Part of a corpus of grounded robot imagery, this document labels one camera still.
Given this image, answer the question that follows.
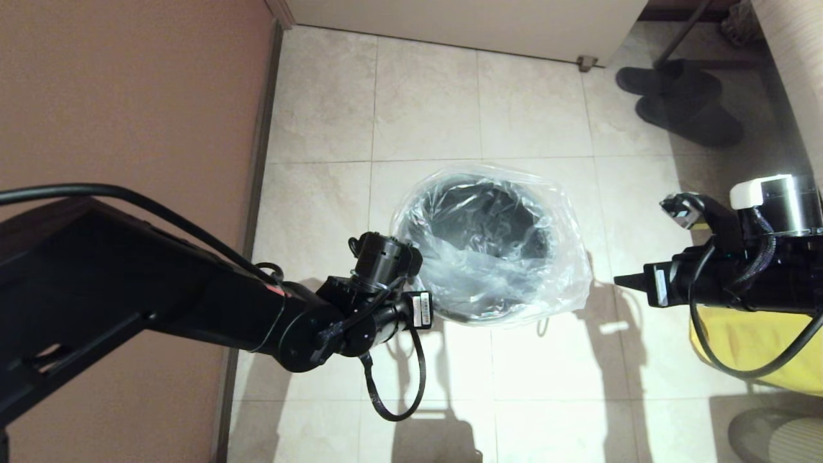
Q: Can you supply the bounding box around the beige door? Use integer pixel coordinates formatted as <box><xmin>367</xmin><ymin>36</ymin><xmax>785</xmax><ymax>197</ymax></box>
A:
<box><xmin>286</xmin><ymin>0</ymin><xmax>649</xmax><ymax>68</ymax></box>

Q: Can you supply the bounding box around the black slipper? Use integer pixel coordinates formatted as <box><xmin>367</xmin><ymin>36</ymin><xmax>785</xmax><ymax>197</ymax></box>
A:
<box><xmin>635</xmin><ymin>90</ymin><xmax>744</xmax><ymax>148</ymax></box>
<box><xmin>615</xmin><ymin>60</ymin><xmax>723</xmax><ymax>99</ymax></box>

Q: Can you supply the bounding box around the dark furniture leg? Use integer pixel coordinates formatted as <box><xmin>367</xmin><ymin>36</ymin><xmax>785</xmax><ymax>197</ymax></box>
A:
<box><xmin>655</xmin><ymin>0</ymin><xmax>716</xmax><ymax>68</ymax></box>

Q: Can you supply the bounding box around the grey fuzzy object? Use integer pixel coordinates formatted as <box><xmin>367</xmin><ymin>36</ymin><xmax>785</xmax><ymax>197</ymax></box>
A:
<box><xmin>719</xmin><ymin>0</ymin><xmax>757</xmax><ymax>48</ymax></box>

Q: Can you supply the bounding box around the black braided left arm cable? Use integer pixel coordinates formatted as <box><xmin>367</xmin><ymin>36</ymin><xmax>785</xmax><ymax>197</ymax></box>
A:
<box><xmin>359</xmin><ymin>325</ymin><xmax>427</xmax><ymax>422</ymax></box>

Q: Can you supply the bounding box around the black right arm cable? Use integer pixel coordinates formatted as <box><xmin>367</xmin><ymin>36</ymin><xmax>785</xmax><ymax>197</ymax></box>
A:
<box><xmin>688</xmin><ymin>244</ymin><xmax>823</xmax><ymax>379</ymax></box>

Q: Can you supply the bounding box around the black round trash bin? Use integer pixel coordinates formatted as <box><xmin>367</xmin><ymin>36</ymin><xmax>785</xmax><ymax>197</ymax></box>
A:
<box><xmin>399</xmin><ymin>174</ymin><xmax>557</xmax><ymax>322</ymax></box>

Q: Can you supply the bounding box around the clear plastic trash bag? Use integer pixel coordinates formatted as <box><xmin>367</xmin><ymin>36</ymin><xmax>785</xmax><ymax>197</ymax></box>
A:
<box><xmin>389</xmin><ymin>162</ymin><xmax>592</xmax><ymax>329</ymax></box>

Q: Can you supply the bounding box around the beige striped upholstered furniture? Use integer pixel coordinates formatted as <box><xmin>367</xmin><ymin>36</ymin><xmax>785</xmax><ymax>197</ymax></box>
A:
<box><xmin>749</xmin><ymin>0</ymin><xmax>823</xmax><ymax>181</ymax></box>

